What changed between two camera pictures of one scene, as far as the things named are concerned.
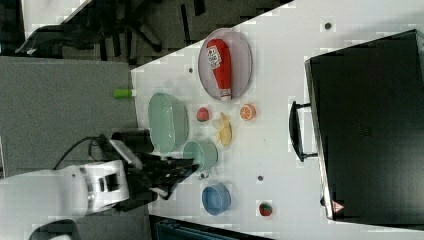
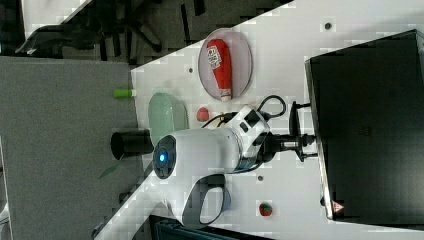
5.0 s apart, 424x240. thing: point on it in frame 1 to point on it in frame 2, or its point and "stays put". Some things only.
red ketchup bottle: (220, 59) stays put
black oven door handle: (295, 131) stays put
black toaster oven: (368, 108) stays put
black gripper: (144, 179) to (273, 143)
